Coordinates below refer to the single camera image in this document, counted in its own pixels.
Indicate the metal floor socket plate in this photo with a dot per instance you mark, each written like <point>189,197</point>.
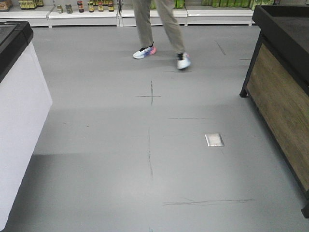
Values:
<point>214,140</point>

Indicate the white supermarket shelf unit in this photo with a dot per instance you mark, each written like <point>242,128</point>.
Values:
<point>65,13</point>

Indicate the wooden black produce stand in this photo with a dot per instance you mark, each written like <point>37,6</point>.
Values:
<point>277,81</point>

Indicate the white chest freezer black lid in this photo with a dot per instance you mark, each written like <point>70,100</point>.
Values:
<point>25,102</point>

